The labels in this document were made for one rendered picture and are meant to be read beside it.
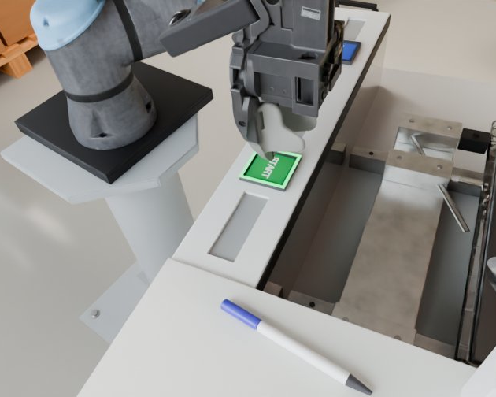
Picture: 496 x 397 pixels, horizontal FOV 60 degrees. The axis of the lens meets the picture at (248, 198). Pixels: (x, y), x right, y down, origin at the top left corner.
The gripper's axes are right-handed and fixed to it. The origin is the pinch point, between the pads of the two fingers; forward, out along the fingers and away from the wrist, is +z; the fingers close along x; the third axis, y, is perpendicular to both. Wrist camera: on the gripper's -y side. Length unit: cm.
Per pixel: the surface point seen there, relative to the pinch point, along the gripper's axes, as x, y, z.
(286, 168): 0.5, 2.3, 2.8
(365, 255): -2.2, 13.0, 11.2
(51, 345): -12, -79, 99
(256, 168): -0.6, -1.0, 2.9
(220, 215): -8.1, -1.9, 3.2
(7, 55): 109, -213, 86
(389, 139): 25.6, 10.3, 17.3
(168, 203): 10.6, -28.3, 32.7
